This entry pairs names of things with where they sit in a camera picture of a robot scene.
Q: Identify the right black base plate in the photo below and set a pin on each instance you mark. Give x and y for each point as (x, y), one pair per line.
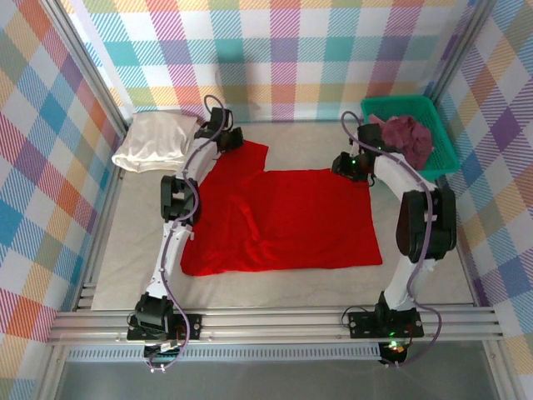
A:
(359, 325)

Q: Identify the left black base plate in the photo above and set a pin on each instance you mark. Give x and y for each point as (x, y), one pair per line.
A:
(197, 325)

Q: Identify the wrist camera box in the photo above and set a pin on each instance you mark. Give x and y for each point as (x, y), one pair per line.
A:
(217, 118)
(370, 134)

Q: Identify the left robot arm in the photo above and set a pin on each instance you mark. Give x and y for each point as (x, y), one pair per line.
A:
(170, 196)

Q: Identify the aluminium frame post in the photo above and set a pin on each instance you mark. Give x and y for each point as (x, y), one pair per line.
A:
(458, 46)
(83, 62)

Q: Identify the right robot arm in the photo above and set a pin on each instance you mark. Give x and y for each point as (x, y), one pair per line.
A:
(433, 225)

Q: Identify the controller board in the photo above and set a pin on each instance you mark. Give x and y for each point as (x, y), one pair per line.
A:
(395, 352)
(164, 354)

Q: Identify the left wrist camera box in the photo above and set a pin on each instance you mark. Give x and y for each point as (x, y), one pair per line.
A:
(217, 118)

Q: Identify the left controller board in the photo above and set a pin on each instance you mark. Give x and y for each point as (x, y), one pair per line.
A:
(164, 354)

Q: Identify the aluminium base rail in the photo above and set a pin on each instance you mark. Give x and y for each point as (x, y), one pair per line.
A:
(270, 325)

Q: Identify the green plastic basket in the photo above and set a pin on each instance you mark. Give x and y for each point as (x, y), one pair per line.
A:
(395, 101)

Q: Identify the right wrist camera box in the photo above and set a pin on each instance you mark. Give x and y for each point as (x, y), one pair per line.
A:
(370, 134)

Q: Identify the right controller board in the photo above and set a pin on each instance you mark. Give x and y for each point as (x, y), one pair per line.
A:
(395, 352)

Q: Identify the cream folded t-shirt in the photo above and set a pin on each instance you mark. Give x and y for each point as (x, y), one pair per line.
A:
(154, 141)

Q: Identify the red t-shirt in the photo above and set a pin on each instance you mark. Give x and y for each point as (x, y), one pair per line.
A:
(291, 216)

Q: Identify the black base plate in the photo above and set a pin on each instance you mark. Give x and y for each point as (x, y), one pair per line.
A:
(197, 325)
(359, 325)

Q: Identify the maroon t-shirt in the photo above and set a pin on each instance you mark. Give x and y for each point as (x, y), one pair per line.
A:
(410, 137)

